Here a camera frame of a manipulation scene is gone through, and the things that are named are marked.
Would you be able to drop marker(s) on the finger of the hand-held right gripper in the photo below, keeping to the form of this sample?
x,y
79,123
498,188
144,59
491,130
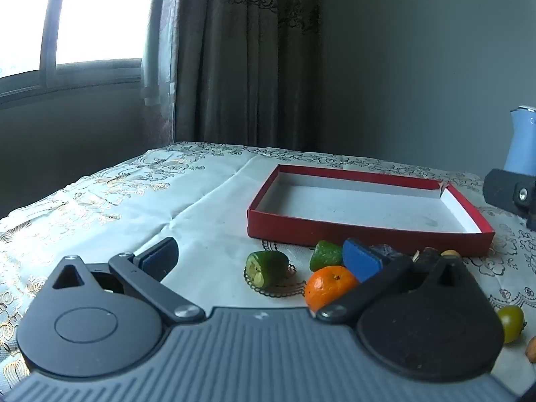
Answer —
x,y
502,188

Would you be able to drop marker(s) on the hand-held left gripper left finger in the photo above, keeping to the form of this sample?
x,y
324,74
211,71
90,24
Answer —
x,y
161,255

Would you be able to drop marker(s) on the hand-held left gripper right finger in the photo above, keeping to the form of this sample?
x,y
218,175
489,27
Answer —
x,y
362,259

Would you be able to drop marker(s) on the green citrus fruit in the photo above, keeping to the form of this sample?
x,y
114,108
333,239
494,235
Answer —
x,y
324,255

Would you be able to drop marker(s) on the orange tangerine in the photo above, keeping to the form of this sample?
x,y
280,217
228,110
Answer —
x,y
328,289
532,349

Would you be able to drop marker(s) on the red cardboard box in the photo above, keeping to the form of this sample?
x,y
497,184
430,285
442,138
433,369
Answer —
x,y
293,228

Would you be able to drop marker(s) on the small yellow-green fruit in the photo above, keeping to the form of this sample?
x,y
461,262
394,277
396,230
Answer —
x,y
450,253

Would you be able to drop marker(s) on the round yellow-green fruit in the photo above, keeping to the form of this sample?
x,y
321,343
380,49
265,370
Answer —
x,y
511,322

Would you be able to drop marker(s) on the blue electric kettle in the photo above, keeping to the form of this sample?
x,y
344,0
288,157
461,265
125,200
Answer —
x,y
521,142

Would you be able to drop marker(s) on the embroidered cream tablecloth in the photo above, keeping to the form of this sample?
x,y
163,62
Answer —
x,y
125,201

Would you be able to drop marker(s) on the cut green citrus piece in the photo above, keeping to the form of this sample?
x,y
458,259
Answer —
x,y
270,266

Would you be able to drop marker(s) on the sheer pink curtain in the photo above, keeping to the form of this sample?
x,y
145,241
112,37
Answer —
x,y
165,71

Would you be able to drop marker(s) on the brown patterned curtain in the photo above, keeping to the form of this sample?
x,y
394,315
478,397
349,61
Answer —
x,y
251,58

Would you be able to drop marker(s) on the window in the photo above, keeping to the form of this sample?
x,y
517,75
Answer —
x,y
96,12

